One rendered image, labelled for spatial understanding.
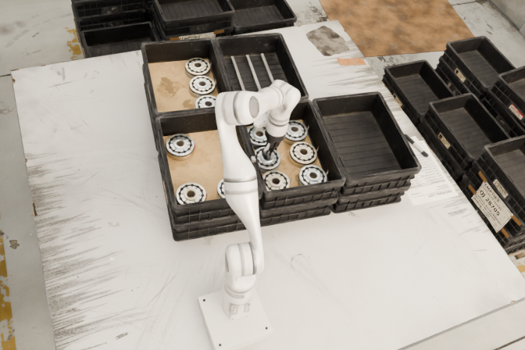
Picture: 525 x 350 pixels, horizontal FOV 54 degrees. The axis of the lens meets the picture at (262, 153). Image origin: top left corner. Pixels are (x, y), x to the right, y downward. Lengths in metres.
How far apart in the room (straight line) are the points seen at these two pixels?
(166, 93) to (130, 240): 0.61
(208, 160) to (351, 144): 0.56
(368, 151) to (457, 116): 1.09
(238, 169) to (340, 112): 0.84
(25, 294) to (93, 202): 0.79
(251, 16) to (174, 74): 1.20
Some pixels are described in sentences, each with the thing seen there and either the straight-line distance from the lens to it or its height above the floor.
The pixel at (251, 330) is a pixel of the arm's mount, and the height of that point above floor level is 0.75.
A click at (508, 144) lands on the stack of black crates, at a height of 0.57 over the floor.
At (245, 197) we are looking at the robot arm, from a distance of 1.39.
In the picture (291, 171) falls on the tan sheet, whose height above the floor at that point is 0.83.
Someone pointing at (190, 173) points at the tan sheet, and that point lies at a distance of 1.86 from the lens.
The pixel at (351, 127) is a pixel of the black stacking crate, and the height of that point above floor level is 0.83.
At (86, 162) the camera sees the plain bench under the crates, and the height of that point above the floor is 0.70.
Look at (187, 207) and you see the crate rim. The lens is 1.66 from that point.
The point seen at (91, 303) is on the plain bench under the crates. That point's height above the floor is 0.70.
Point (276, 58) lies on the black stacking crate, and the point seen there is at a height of 0.83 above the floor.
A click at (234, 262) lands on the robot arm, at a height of 1.06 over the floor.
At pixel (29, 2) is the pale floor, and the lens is 4.04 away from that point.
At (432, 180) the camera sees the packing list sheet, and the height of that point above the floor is 0.70.
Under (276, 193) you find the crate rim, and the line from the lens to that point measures 1.72.
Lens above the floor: 2.34
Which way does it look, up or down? 51 degrees down
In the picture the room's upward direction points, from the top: 12 degrees clockwise
